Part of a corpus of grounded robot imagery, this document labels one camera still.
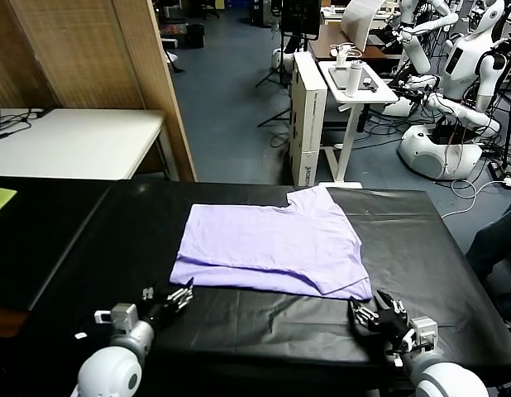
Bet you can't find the white rectangular table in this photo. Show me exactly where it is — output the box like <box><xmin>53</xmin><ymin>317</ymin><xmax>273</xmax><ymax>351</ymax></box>
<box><xmin>0</xmin><ymin>108</ymin><xmax>180</xmax><ymax>182</ymax></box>

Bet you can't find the yellow-green cloth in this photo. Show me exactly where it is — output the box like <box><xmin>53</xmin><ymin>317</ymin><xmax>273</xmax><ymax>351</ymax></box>
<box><xmin>0</xmin><ymin>186</ymin><xmax>19</xmax><ymax>219</ymax></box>

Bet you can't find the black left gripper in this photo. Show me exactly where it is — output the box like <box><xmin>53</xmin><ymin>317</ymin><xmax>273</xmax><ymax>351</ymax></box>
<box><xmin>139</xmin><ymin>279</ymin><xmax>194</xmax><ymax>328</ymax></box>

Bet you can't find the black plastic table cover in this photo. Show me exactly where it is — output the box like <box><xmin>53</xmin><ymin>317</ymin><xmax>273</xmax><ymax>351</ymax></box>
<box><xmin>21</xmin><ymin>179</ymin><xmax>511</xmax><ymax>392</ymax></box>

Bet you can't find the brown wooden desk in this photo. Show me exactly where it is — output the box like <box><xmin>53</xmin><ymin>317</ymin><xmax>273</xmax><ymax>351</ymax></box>
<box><xmin>308</xmin><ymin>22</ymin><xmax>405</xmax><ymax>63</ymax></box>

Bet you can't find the white curved panel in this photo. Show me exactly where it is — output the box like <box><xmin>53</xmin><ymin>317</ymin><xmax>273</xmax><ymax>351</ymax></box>
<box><xmin>341</xmin><ymin>0</ymin><xmax>387</xmax><ymax>54</ymax></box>

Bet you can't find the bamboo folding screen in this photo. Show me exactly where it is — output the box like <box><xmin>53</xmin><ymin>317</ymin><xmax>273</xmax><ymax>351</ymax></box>
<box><xmin>0</xmin><ymin>0</ymin><xmax>198</xmax><ymax>183</ymax></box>

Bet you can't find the black tripod stand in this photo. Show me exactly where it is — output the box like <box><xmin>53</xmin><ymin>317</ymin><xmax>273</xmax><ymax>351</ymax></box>
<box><xmin>255</xmin><ymin>32</ymin><xmax>296</xmax><ymax>90</ymax></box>

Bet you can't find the grey tablet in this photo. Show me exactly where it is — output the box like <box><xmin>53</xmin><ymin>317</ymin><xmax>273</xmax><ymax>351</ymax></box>
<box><xmin>328</xmin><ymin>65</ymin><xmax>379</xmax><ymax>91</ymax></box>

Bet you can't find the person's leg in blue jeans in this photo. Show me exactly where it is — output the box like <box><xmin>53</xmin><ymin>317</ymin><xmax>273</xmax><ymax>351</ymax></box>
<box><xmin>465</xmin><ymin>202</ymin><xmax>511</xmax><ymax>319</ymax></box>

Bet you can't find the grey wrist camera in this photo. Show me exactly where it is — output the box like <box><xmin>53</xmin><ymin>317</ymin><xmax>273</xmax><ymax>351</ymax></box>
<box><xmin>410</xmin><ymin>316</ymin><xmax>439</xmax><ymax>353</ymax></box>
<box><xmin>93</xmin><ymin>303</ymin><xmax>140</xmax><ymax>332</ymax></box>

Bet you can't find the black monitor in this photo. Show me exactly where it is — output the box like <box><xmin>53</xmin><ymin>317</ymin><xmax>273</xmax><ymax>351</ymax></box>
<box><xmin>279</xmin><ymin>0</ymin><xmax>322</xmax><ymax>41</ymax></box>

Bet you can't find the white mobile stand desk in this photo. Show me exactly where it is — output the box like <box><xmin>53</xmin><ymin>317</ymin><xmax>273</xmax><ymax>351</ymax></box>
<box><xmin>318</xmin><ymin>60</ymin><xmax>400</xmax><ymax>189</ymax></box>

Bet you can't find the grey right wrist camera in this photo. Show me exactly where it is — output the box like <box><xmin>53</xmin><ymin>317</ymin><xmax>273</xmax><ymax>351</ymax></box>
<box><xmin>410</xmin><ymin>316</ymin><xmax>439</xmax><ymax>353</ymax></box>

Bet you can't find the black cable with adapter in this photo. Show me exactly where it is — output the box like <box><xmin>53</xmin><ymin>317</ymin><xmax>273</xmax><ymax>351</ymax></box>
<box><xmin>0</xmin><ymin>108</ymin><xmax>54</xmax><ymax>144</ymax></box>

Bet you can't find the small white desk gadget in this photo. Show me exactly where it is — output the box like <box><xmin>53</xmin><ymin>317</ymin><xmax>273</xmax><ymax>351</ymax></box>
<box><xmin>329</xmin><ymin>43</ymin><xmax>362</xmax><ymax>67</ymax></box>

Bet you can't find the white humanoid robot with base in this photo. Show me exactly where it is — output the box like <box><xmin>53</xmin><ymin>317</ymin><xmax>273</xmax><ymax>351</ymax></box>
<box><xmin>381</xmin><ymin>0</ymin><xmax>509</xmax><ymax>182</ymax></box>

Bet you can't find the black trash bin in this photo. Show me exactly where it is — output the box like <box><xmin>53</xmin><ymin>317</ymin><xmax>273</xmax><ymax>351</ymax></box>
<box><xmin>184</xmin><ymin>23</ymin><xmax>206</xmax><ymax>50</ymax></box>

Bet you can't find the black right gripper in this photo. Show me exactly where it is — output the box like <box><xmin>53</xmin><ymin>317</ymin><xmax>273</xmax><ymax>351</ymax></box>
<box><xmin>349</xmin><ymin>290</ymin><xmax>416</xmax><ymax>348</ymax></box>

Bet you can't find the white floor cable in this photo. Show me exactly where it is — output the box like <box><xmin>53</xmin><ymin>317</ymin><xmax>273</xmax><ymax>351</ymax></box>
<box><xmin>441</xmin><ymin>171</ymin><xmax>511</xmax><ymax>220</ymax></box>

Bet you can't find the white bottle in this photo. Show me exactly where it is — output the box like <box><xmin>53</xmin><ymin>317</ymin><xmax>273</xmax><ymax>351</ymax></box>
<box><xmin>346</xmin><ymin>60</ymin><xmax>364</xmax><ymax>98</ymax></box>

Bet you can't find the black camera tripod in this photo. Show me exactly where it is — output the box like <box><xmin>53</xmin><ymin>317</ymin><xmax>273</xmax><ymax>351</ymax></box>
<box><xmin>493</xmin><ymin>53</ymin><xmax>511</xmax><ymax>170</ymax></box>

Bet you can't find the lavender T-shirt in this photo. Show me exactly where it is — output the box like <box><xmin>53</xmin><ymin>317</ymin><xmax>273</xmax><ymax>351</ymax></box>
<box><xmin>169</xmin><ymin>185</ymin><xmax>373</xmax><ymax>300</ymax></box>

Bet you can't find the tall white cardboard box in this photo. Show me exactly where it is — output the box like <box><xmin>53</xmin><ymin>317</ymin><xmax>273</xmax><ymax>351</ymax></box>
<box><xmin>289</xmin><ymin>51</ymin><xmax>329</xmax><ymax>187</ymax></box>

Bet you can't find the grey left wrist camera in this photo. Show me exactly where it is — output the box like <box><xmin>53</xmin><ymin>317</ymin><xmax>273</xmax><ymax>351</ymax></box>
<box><xmin>93</xmin><ymin>303</ymin><xmax>140</xmax><ymax>332</ymax></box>

